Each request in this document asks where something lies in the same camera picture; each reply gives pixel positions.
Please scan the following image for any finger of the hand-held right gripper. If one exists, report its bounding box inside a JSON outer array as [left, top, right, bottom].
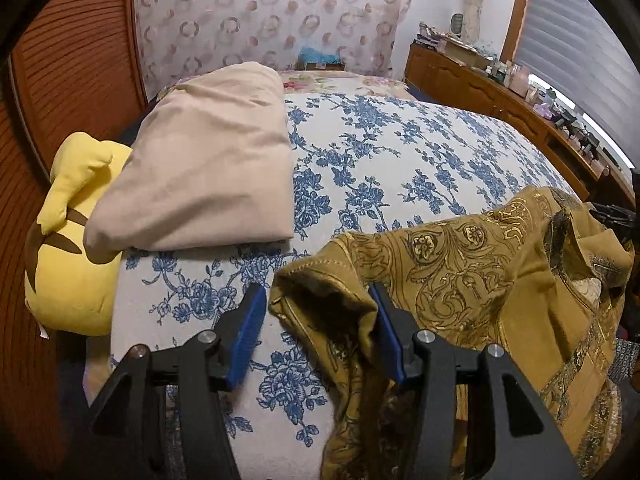
[[590, 200, 640, 241]]

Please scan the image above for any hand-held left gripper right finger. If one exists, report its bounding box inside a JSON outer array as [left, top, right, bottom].
[[368, 281, 583, 480]]

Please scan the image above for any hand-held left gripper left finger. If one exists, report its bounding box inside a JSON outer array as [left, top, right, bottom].
[[87, 281, 268, 480]]

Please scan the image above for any mustard patterned shirt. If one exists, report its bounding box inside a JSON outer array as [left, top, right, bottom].
[[268, 186, 636, 480]]

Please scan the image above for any black mini tripod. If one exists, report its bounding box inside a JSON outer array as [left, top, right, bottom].
[[555, 110, 581, 137]]

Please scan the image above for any pink bottle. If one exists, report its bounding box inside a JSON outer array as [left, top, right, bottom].
[[510, 67, 531, 97]]

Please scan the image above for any beige folded cloth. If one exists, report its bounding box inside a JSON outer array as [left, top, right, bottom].
[[82, 61, 296, 264]]

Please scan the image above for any blue floral bed sheet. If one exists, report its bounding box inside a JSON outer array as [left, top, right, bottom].
[[82, 91, 591, 480]]

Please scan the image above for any yellow plush toy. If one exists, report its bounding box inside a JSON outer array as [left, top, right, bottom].
[[24, 132, 133, 337]]

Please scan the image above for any grey window blind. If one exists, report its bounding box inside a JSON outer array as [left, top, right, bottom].
[[515, 0, 633, 126]]

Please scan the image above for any wooden cabinet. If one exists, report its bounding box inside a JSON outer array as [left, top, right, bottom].
[[404, 42, 636, 201]]

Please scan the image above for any open cardboard box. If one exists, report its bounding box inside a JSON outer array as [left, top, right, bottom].
[[445, 40, 493, 68]]

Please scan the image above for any floral pillow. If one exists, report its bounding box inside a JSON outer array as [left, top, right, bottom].
[[170, 69, 416, 98]]

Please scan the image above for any stack of magazines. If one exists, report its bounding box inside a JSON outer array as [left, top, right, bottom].
[[412, 22, 448, 51]]

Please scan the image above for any tied lace curtain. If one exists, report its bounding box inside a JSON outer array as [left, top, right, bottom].
[[460, 0, 488, 43]]

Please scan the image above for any blue plastic bag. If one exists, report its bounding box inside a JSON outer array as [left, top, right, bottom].
[[299, 46, 341, 63]]

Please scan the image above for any wooden louvered wardrobe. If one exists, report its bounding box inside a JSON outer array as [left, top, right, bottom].
[[0, 0, 151, 461]]

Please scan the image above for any wooden window frame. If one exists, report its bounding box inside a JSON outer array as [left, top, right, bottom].
[[500, 0, 536, 61]]

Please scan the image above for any ring patterned curtain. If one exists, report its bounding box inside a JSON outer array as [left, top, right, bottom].
[[131, 0, 417, 103]]

